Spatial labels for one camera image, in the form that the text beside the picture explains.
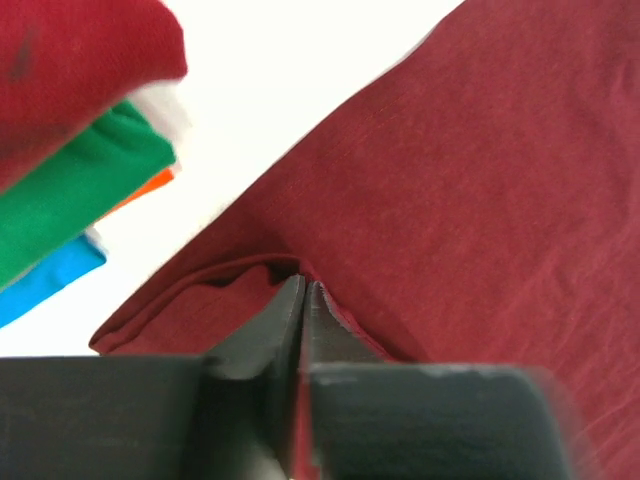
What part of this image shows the folded blue t shirt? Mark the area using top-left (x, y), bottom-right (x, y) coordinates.
top-left (1, 235), bottom-right (106, 327)

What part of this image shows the folded orange t shirt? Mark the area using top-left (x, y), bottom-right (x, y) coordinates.
top-left (97, 168), bottom-right (175, 221)

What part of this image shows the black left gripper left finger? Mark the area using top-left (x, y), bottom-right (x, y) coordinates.
top-left (1, 276), bottom-right (306, 479)

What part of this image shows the dark red t shirt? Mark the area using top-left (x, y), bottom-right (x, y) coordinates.
top-left (90, 1), bottom-right (639, 479)

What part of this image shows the folded green t shirt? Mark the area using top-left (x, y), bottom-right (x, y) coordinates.
top-left (1, 101), bottom-right (175, 287)

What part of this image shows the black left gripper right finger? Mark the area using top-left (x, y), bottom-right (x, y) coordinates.
top-left (304, 282), bottom-right (574, 479)

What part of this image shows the folded red t shirt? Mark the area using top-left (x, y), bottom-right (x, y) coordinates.
top-left (1, 0), bottom-right (187, 189)

